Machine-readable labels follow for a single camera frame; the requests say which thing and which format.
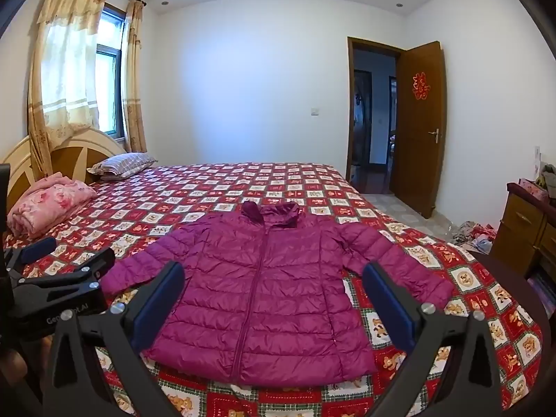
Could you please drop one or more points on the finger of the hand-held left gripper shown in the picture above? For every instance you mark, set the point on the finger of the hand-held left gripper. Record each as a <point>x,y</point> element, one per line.
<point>37,250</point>
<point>82,267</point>

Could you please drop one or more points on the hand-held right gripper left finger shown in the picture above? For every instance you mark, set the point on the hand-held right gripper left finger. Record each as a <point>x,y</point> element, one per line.
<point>160,299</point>

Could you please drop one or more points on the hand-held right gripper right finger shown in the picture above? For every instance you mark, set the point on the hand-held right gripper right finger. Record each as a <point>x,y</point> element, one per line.
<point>388,302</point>

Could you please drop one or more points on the magenta puffer jacket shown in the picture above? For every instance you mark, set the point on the magenta puffer jacket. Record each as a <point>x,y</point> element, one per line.
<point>269,286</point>

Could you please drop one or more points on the pile of clothes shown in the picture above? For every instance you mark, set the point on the pile of clothes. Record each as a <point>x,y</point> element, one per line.
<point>473,234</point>

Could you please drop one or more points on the pink floral folded blanket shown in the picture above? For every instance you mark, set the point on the pink floral folded blanket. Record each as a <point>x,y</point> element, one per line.
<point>47,204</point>

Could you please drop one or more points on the cream wooden headboard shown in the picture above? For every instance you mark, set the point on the cream wooden headboard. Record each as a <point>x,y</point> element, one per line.
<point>69,156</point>

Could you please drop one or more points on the striped pillow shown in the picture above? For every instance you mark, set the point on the striped pillow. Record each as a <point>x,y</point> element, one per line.
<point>124,165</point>

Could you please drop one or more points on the red checkered bear bed sheet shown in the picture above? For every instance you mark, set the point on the red checkered bear bed sheet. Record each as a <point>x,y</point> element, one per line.
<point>208,186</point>

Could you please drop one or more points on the brown wooden door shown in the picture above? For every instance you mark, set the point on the brown wooden door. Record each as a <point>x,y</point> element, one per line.
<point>419,160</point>

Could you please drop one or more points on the wooden cabinet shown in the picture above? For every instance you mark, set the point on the wooden cabinet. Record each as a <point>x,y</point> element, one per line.
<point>521,226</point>

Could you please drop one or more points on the window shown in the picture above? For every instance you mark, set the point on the window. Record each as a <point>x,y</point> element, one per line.
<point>109,87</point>

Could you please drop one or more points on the pink box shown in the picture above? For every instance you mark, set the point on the pink box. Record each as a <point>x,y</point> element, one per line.
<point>533,189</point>

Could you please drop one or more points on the narrow beige floral curtain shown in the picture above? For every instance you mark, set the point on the narrow beige floral curtain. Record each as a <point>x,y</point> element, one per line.
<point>133,78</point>

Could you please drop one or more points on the wide beige floral curtain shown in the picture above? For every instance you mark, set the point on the wide beige floral curtain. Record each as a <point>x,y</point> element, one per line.
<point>65,52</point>

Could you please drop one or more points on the red paper door decoration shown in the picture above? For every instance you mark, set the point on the red paper door decoration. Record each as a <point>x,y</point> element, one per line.
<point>420,85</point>

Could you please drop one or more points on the dark wooden door frame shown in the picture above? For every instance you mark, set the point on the dark wooden door frame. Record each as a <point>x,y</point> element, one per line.
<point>350,108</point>

